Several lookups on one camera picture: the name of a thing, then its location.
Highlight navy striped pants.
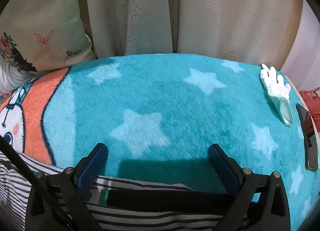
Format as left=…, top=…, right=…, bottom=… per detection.
left=1, top=154, right=223, bottom=230

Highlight black smartphone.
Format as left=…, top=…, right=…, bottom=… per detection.
left=296, top=104, right=318, bottom=172

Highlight turquoise cartoon fleece blanket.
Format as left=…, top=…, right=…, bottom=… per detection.
left=1, top=54, right=319, bottom=230

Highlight red fabric bag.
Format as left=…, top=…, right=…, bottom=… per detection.
left=299, top=87, right=320, bottom=120

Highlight white pillow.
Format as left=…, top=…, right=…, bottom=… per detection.
left=0, top=58, right=36, bottom=96

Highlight cream floral butterfly pillow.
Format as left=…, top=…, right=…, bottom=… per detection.
left=1, top=0, right=95, bottom=72

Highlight beige patterned curtain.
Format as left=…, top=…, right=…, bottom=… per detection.
left=79, top=0, right=303, bottom=69

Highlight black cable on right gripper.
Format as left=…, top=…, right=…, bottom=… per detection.
left=0, top=135, right=73, bottom=231

